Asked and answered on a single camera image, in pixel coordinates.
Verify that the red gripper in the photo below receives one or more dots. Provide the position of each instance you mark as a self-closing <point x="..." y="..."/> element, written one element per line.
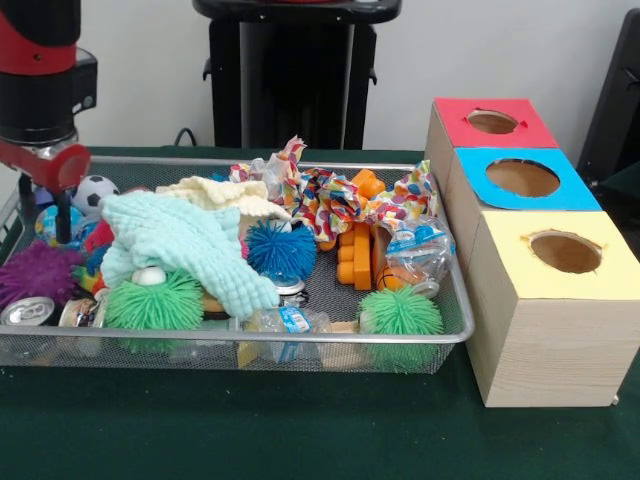
<point x="40" y="165"/>

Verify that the light teal waffle cloth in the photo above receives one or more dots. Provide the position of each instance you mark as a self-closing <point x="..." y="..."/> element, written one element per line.
<point x="180" y="240"/>

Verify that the cream waffle cloth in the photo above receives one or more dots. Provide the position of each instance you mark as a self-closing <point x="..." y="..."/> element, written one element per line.
<point x="225" y="195"/>

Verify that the heart print cloth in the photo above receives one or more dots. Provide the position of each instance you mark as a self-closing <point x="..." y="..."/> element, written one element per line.
<point x="320" y="195"/>

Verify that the polka dot cloth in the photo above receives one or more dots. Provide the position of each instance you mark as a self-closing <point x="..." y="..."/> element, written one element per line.
<point x="410" y="195"/>

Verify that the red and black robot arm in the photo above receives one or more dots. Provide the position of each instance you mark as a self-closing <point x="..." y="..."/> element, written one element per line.
<point x="40" y="60"/>

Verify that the wooden box with three holes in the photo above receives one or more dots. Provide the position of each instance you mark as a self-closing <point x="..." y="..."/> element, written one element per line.
<point x="550" y="340"/>

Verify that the small soccer ball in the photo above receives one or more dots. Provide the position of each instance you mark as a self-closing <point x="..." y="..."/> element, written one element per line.
<point x="95" y="192"/>

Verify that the purple spiky ball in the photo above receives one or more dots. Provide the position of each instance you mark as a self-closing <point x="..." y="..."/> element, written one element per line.
<point x="35" y="272"/>

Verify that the green fuzzy monster toy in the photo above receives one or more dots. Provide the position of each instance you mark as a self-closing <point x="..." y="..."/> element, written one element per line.
<point x="155" y="305"/>

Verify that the blue spiky ball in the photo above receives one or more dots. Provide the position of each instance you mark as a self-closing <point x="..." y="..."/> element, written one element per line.
<point x="282" y="248"/>

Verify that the dark green tablecloth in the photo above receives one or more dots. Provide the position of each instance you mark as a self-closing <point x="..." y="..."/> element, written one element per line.
<point x="300" y="430"/>

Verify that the green spiky ball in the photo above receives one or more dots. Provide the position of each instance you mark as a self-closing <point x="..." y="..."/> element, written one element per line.
<point x="400" y="313"/>

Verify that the black panel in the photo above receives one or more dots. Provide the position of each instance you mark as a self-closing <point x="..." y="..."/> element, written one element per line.
<point x="618" y="100"/>

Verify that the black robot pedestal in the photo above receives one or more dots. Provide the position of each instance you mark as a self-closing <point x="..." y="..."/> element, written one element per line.
<point x="290" y="80"/>

